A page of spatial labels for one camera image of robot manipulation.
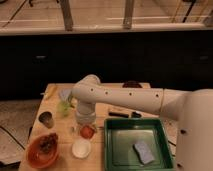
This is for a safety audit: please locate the white ribbed gripper body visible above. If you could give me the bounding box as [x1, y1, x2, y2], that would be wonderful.
[75, 101, 96, 124]

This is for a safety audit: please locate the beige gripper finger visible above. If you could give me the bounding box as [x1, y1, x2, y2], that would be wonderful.
[92, 124, 99, 132]
[75, 124, 82, 133]

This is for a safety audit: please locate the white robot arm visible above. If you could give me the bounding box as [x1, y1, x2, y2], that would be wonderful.
[72, 75, 213, 171]

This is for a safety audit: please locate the grey metal cup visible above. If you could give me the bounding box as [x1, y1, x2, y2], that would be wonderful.
[39, 111, 54, 129]

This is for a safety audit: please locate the black marker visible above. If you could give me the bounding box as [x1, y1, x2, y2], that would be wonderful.
[108, 112, 129, 118]

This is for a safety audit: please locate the green plastic toy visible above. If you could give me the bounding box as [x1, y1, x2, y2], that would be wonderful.
[57, 98, 74, 117]

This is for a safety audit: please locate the green plastic bin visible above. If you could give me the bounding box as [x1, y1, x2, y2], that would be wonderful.
[104, 118, 175, 171]

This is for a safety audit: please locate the blue cloth piece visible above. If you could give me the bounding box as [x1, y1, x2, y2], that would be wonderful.
[58, 89, 72, 101]

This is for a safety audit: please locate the small black object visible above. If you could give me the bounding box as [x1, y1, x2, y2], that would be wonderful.
[131, 112, 142, 118]

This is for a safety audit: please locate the orange bowl with food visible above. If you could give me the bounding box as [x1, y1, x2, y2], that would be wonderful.
[26, 133, 59, 169]

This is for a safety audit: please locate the blue sponge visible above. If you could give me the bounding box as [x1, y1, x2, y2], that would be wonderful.
[133, 140, 155, 165]

